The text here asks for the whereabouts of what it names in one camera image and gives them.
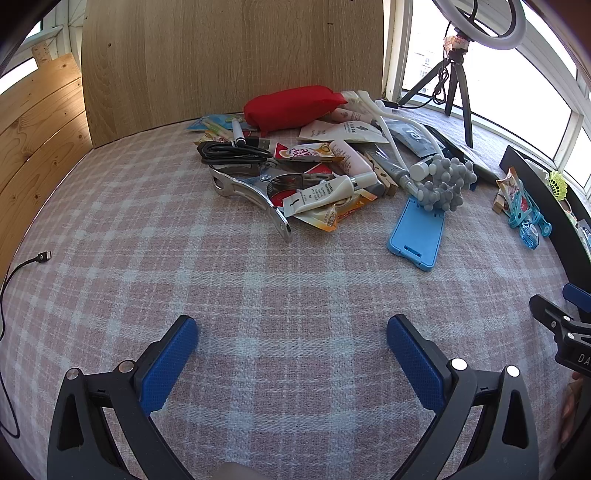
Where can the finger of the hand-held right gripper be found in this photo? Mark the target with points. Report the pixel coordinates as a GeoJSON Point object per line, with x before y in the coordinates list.
{"type": "Point", "coordinates": [579, 297]}
{"type": "Point", "coordinates": [549, 314]}

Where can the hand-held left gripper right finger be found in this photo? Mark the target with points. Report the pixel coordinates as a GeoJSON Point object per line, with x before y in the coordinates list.
{"type": "Point", "coordinates": [415, 364]}

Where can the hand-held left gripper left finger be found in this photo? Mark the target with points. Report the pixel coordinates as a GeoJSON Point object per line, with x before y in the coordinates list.
{"type": "Point", "coordinates": [168, 364]}

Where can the black container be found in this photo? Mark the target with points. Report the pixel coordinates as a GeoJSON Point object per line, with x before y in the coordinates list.
{"type": "Point", "coordinates": [554, 221]}

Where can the coffee creamer sachet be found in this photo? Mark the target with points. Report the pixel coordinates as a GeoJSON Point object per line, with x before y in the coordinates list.
{"type": "Point", "coordinates": [323, 214]}
{"type": "Point", "coordinates": [300, 152]}
{"type": "Point", "coordinates": [510, 182]}
{"type": "Point", "coordinates": [214, 135]}

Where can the grey cosmetic tube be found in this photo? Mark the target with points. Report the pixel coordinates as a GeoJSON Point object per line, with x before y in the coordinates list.
{"type": "Point", "coordinates": [395, 168]}

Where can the person's right hand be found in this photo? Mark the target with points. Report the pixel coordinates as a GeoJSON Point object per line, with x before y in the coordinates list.
{"type": "Point", "coordinates": [570, 408]}

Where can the clear blue plastic clip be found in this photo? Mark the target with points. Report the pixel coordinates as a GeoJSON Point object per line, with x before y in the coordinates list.
{"type": "Point", "coordinates": [531, 237]}

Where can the teal clothes peg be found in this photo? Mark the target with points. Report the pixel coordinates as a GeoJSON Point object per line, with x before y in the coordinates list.
{"type": "Point", "coordinates": [535, 221]}
{"type": "Point", "coordinates": [515, 198]}

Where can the yellow shuttlecock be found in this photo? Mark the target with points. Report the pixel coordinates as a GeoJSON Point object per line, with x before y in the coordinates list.
{"type": "Point", "coordinates": [558, 184]}

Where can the wooden clothespin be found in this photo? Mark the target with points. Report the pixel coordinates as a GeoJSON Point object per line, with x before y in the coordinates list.
{"type": "Point", "coordinates": [498, 203]}
{"type": "Point", "coordinates": [381, 168]}

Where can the blue phone stand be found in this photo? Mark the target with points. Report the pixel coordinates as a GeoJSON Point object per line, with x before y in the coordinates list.
{"type": "Point", "coordinates": [415, 235]}

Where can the grey flexible ball tripod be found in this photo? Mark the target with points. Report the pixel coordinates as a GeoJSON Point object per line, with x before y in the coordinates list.
{"type": "Point", "coordinates": [450, 177]}

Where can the silver metal spring clamp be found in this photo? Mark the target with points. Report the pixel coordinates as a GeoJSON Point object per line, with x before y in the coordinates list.
{"type": "Point", "coordinates": [240, 184]}

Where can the white cosmetic tube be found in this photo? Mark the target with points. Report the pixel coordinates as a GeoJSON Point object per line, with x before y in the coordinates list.
{"type": "Point", "coordinates": [323, 191]}

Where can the pink tube with grey cap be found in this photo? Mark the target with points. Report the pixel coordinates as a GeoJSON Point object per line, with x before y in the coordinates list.
{"type": "Point", "coordinates": [348, 157]}

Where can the grey sachet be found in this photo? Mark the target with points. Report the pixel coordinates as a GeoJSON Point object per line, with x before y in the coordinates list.
{"type": "Point", "coordinates": [413, 136]}

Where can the white plastic brush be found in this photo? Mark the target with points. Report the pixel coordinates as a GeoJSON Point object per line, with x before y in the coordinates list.
{"type": "Point", "coordinates": [385, 127]}

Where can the white printed sachet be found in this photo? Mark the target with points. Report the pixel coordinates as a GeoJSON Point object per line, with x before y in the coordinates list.
{"type": "Point", "coordinates": [341, 134]}

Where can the blue card packet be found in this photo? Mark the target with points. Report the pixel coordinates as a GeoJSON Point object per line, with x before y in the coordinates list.
{"type": "Point", "coordinates": [198, 123]}

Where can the white marker pen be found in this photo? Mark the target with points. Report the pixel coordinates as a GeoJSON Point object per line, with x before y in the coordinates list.
{"type": "Point", "coordinates": [238, 131]}

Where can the black tripod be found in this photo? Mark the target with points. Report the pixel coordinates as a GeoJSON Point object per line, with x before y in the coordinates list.
{"type": "Point", "coordinates": [461, 83]}

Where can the paper wrapped chopsticks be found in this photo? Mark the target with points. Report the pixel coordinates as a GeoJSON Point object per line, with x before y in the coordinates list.
{"type": "Point", "coordinates": [217, 124]}

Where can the pine wood panel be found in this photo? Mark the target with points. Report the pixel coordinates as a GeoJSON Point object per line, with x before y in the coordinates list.
{"type": "Point", "coordinates": [41, 138]}

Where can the printed pink tube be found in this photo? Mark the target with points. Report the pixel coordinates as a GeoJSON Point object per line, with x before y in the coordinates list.
{"type": "Point", "coordinates": [346, 114]}

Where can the red cloth pouch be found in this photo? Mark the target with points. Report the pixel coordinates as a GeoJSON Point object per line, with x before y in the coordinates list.
{"type": "Point", "coordinates": [291, 108]}

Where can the white window frame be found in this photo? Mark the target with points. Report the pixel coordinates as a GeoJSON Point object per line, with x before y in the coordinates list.
{"type": "Point", "coordinates": [395, 46]}

